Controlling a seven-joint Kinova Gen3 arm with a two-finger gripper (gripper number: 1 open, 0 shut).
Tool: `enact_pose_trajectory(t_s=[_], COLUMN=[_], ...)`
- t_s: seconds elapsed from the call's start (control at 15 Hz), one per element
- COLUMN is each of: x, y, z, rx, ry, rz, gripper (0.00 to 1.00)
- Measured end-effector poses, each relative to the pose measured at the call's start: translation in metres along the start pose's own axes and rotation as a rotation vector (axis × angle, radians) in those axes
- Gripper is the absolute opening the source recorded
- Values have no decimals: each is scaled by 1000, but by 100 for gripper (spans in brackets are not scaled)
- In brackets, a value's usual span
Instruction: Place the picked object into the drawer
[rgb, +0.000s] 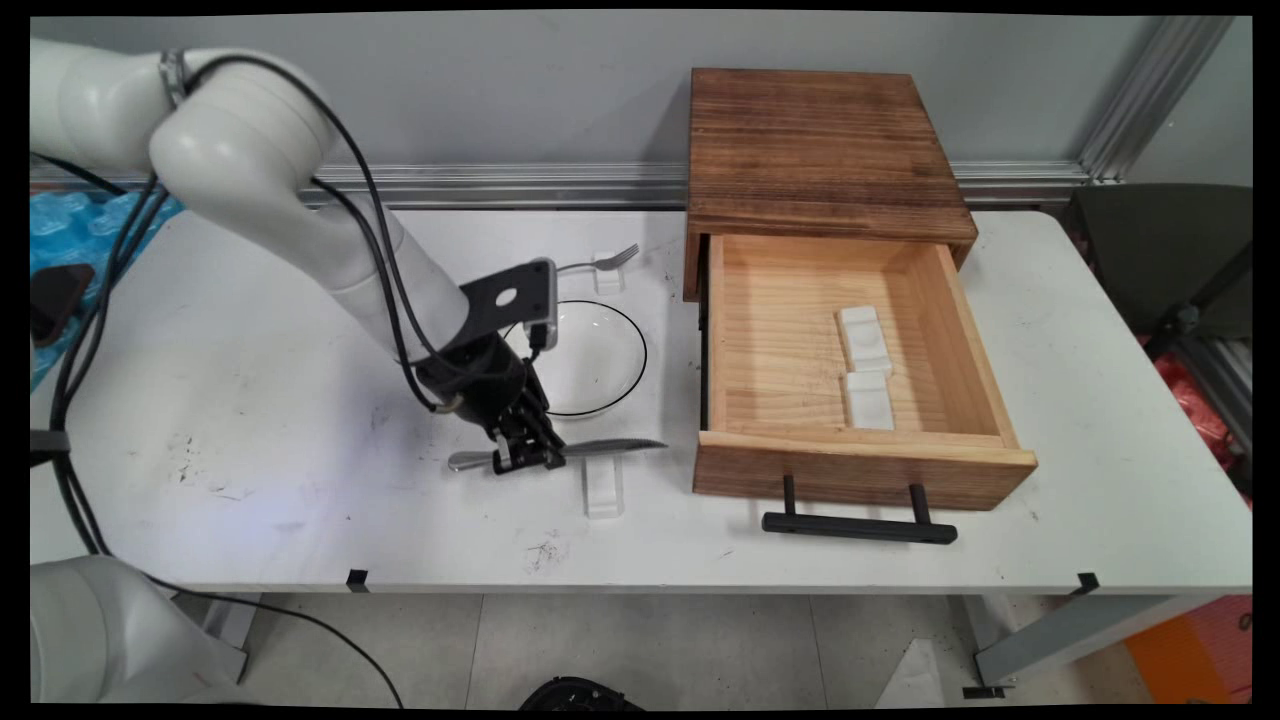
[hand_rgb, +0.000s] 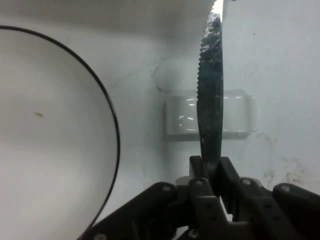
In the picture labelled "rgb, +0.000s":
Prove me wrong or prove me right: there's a black drawer handle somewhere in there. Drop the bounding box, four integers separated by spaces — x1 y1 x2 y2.
762 475 959 546

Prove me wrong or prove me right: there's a red plastic bag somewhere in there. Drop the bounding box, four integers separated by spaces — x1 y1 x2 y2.
1140 335 1253 501

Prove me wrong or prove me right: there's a white plate with black rim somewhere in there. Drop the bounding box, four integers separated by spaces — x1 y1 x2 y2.
500 299 649 419

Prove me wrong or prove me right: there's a blue bubble wrap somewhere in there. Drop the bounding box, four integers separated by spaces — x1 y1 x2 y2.
30 190 186 391

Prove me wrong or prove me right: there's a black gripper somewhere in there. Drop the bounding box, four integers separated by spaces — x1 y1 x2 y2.
415 331 568 475

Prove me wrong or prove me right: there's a black cable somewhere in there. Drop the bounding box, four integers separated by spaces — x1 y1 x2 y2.
45 175 466 708
45 52 551 561

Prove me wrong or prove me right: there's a black round floor object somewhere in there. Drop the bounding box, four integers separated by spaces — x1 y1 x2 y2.
520 677 646 713

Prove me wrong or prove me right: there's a horizontal aluminium frame rail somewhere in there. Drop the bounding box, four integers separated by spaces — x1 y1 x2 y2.
30 162 1091 211

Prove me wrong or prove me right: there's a silver metal table knife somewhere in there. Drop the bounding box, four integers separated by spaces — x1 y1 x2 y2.
447 438 669 473

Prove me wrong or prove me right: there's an orange box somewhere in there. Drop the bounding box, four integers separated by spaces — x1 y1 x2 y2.
1125 595 1253 704

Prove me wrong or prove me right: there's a dark brown wooden cabinet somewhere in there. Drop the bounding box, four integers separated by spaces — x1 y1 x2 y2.
683 68 979 303

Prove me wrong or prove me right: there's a light wooden drawer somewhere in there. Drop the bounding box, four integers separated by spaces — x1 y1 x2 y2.
692 234 1039 513

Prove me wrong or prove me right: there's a slanted aluminium frame post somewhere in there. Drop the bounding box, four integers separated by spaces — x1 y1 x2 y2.
1078 15 1236 183

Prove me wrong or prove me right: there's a grey table leg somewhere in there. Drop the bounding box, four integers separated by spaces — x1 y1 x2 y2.
962 595 1181 699
175 592 263 686

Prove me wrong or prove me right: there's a silver metal fork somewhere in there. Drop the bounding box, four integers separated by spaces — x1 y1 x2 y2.
555 243 641 276

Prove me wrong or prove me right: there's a small black flat object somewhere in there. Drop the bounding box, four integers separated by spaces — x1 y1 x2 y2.
30 263 96 348

